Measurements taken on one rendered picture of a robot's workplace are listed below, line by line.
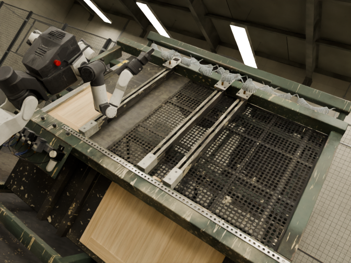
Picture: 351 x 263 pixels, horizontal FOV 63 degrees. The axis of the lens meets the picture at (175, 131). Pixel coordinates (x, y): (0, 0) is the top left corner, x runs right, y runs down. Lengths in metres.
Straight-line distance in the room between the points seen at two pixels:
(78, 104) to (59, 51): 0.70
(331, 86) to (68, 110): 5.89
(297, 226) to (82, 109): 1.68
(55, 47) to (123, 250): 1.33
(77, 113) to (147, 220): 0.97
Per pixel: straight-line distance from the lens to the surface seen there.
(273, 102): 2.40
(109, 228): 2.12
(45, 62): 1.81
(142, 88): 2.42
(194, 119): 2.13
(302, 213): 1.82
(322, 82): 7.22
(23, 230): 2.26
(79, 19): 11.61
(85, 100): 2.45
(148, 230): 1.99
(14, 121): 1.86
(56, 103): 2.44
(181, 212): 1.65
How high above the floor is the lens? 1.10
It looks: 4 degrees up
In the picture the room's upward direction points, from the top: 29 degrees clockwise
